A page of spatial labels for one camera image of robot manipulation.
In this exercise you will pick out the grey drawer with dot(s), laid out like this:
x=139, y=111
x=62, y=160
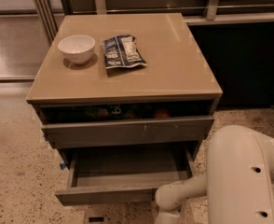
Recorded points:
x=67, y=126
x=125, y=174

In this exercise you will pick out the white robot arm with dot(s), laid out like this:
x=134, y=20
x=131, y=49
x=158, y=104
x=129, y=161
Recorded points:
x=237, y=181

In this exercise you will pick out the orange fruit in drawer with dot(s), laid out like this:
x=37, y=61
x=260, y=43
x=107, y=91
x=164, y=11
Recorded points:
x=161, y=113

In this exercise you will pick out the grey drawer cabinet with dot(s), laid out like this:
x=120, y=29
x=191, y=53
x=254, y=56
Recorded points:
x=176, y=69

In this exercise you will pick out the dark packet in top drawer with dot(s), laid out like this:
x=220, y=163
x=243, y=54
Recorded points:
x=110, y=112

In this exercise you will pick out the grey top drawer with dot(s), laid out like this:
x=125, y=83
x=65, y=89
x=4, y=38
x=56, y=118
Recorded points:
x=67, y=126

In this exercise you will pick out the blue white snack bag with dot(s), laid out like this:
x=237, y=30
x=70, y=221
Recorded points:
x=121, y=52

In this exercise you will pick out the white ceramic bowl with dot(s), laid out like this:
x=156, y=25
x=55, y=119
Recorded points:
x=77, y=49

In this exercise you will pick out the blue tape piece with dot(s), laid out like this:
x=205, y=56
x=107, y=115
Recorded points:
x=62, y=165

